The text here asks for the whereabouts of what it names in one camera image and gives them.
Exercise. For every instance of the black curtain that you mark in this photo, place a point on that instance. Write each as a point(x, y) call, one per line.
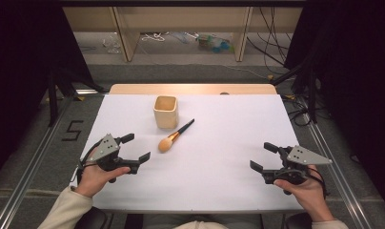
point(355, 79)
point(22, 63)

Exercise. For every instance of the person's left hand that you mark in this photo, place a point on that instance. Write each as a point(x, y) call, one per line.
point(93, 178)

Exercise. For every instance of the wooden table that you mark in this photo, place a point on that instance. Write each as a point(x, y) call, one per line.
point(193, 89)

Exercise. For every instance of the black metal stand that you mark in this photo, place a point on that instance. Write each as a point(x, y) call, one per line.
point(312, 95)
point(53, 101)

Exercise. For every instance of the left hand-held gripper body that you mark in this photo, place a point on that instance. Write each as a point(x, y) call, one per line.
point(105, 149)

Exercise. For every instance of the wooden shelf unit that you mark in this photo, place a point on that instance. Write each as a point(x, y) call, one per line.
point(181, 19)

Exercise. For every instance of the person's torso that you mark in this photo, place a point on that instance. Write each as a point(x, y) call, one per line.
point(200, 225)

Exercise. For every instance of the clear plastic bag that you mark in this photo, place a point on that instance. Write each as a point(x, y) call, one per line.
point(111, 44)

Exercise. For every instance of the beige square cup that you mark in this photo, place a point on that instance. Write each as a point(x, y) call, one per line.
point(166, 118)

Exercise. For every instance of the white table sheet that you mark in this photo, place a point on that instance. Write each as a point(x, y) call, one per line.
point(212, 165)

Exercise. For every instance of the black chair armrest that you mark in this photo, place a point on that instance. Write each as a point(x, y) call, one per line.
point(95, 219)
point(298, 222)

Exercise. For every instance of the green and blue plastic bag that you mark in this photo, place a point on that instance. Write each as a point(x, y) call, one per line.
point(214, 44)

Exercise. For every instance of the aluminium floor rail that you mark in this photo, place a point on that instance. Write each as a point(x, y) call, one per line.
point(335, 171)
point(31, 171)

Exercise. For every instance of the person's right hand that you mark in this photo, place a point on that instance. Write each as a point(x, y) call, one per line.
point(308, 194)

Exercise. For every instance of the small dark table grommet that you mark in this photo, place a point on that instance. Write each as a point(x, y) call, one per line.
point(224, 93)

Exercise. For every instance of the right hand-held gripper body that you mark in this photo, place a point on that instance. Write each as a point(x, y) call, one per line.
point(303, 157)

